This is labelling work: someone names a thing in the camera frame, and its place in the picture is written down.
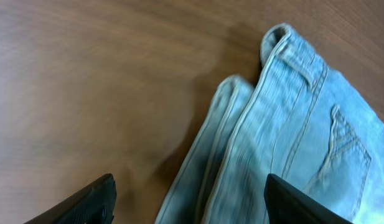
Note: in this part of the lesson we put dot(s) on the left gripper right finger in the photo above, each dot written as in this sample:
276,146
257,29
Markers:
286,204

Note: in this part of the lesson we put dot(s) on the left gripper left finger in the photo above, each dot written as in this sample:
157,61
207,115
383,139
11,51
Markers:
94,203

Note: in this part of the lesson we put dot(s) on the light blue denim shorts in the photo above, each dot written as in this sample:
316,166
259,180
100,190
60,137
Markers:
303,122

